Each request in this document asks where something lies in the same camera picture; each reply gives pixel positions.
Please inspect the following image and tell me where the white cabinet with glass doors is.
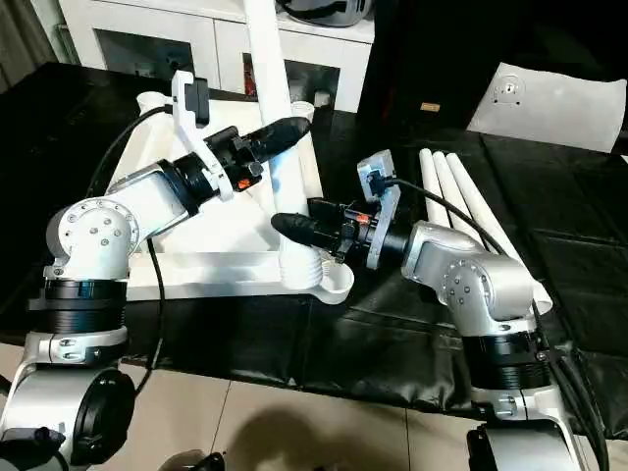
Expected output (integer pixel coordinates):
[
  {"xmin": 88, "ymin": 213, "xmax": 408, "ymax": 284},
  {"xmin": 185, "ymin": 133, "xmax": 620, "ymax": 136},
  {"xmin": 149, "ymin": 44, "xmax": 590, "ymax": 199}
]
[{"xmin": 57, "ymin": 0, "xmax": 376, "ymax": 111}]

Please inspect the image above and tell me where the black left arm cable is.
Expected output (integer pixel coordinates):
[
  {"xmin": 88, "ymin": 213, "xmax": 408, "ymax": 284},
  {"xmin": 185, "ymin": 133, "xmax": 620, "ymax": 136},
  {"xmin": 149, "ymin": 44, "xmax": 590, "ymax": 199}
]
[{"xmin": 88, "ymin": 104, "xmax": 170, "ymax": 395}]

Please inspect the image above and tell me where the white flat panel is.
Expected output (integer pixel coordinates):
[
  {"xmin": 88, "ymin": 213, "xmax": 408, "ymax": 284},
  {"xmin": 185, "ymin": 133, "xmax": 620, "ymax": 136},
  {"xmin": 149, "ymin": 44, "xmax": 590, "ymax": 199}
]
[{"xmin": 466, "ymin": 62, "xmax": 628, "ymax": 155}]

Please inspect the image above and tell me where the white plastic table top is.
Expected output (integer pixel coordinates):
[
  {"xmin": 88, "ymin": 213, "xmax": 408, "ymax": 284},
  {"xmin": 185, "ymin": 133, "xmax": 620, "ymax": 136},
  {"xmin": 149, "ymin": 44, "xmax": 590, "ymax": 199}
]
[{"xmin": 106, "ymin": 90, "xmax": 354, "ymax": 305}]

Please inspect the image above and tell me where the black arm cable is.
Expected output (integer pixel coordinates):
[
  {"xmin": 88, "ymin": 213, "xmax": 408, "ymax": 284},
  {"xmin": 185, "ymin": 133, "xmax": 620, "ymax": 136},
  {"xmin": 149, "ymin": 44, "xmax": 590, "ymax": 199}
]
[
  {"xmin": 385, "ymin": 177, "xmax": 611, "ymax": 471},
  {"xmin": 88, "ymin": 104, "xmax": 170, "ymax": 395}
]

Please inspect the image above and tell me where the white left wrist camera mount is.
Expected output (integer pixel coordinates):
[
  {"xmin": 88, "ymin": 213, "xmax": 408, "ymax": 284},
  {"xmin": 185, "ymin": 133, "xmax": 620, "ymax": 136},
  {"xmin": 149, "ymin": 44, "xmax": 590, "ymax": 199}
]
[{"xmin": 169, "ymin": 71, "xmax": 238, "ymax": 203}]

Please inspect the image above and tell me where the black work mat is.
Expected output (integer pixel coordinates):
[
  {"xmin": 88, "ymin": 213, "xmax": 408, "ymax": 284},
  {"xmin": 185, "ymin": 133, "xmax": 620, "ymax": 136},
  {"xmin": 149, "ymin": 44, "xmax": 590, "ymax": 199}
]
[{"xmin": 0, "ymin": 64, "xmax": 628, "ymax": 440}]

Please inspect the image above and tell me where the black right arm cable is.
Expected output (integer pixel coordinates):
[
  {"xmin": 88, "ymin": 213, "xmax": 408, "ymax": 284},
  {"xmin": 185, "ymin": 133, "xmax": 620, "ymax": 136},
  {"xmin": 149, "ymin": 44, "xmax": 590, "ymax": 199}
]
[{"xmin": 385, "ymin": 177, "xmax": 611, "ymax": 471}]

